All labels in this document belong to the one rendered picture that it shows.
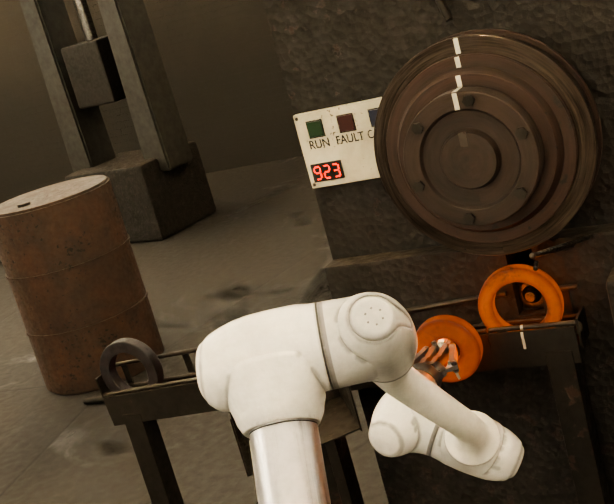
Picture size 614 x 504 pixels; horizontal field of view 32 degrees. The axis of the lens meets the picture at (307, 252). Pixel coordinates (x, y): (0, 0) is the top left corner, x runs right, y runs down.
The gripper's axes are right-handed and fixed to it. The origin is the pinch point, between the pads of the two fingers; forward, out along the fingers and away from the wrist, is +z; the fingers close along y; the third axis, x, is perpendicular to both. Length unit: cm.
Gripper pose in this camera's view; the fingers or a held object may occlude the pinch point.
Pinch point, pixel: (446, 341)
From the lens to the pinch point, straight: 240.1
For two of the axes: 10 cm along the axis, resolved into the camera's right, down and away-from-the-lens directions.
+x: -2.9, -9.1, -2.9
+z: 3.8, -3.9, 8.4
